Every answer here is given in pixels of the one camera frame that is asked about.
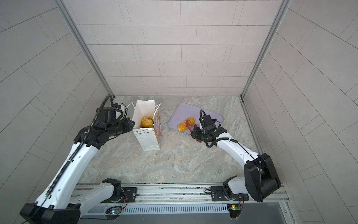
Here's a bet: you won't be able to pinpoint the lilac plastic tray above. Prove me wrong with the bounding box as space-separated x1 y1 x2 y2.
167 103 224 136

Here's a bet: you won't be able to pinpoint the striped spiral fake bread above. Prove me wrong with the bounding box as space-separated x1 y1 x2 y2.
177 117 196 132

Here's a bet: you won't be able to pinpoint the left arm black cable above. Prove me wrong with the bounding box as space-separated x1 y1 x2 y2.
19 94 129 224

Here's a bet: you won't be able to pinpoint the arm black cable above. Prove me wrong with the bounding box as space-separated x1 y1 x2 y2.
199 109 265 203
19 94 129 224

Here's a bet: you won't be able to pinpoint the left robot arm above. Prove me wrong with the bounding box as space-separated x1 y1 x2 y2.
20 118 135 224

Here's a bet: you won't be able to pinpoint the white cartoon paper bag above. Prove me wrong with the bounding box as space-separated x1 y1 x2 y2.
132 99 162 151

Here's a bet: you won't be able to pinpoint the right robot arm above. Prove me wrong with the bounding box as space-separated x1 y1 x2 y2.
191 127 281 202

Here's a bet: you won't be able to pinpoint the red metal tongs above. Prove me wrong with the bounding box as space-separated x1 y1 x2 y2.
185 119 202 144

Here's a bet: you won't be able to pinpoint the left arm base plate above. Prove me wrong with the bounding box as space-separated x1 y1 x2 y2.
102 187 138 203

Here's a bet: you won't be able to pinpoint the left circuit board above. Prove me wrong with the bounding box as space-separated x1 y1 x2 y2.
105 206 123 216

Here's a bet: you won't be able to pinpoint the ring shaped fake bread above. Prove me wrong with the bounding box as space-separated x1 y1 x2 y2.
141 116 154 128

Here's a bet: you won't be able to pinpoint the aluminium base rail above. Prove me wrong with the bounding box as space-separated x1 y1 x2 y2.
69 183 289 205

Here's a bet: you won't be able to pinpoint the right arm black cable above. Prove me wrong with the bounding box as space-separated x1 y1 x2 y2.
199 109 265 203

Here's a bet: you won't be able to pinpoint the right circuit board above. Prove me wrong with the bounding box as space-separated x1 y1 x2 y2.
227 204 242 219

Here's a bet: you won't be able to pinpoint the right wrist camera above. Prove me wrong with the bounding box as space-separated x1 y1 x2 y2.
200 115 216 131

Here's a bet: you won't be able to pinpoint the circuit board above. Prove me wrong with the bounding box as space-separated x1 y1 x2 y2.
105 206 123 216
227 204 242 219

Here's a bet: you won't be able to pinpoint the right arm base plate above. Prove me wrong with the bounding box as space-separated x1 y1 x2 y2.
205 186 249 202

